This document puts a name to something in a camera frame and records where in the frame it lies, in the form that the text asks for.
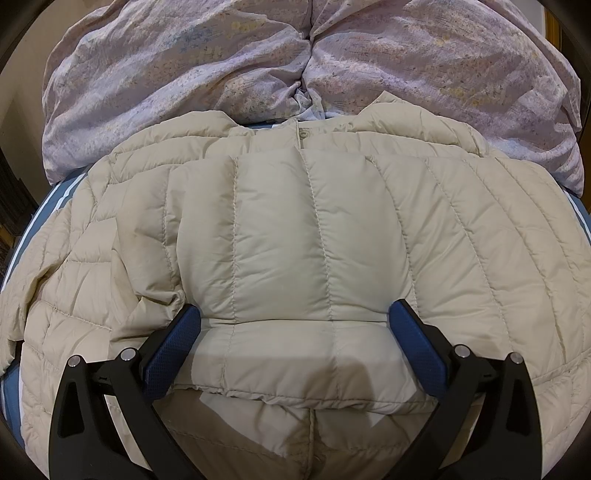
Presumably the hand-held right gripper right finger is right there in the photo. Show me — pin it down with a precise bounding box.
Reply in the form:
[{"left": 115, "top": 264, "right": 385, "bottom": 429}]
[{"left": 388, "top": 298, "right": 544, "bottom": 480}]

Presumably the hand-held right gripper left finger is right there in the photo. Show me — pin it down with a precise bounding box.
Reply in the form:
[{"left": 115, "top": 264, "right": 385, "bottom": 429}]
[{"left": 48, "top": 303, "right": 204, "bottom": 480}]

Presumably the beige puffer jacket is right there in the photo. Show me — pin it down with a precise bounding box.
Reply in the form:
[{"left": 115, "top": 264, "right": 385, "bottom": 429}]
[{"left": 0, "top": 91, "right": 591, "bottom": 480}]

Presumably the blue white striped bed sheet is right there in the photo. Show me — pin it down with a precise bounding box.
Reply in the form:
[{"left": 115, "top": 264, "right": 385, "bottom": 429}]
[{"left": 0, "top": 121, "right": 591, "bottom": 430}]

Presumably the dark wooden furniture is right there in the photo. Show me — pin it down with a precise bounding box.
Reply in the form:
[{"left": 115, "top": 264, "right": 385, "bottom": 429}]
[{"left": 0, "top": 150, "right": 43, "bottom": 282}]

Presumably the pink floral pillow, right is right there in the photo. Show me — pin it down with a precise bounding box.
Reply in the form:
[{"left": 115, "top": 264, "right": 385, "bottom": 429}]
[{"left": 41, "top": 0, "right": 585, "bottom": 195}]

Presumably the wooden door frame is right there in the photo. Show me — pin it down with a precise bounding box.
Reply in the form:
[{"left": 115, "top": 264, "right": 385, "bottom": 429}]
[{"left": 544, "top": 7, "right": 563, "bottom": 63}]

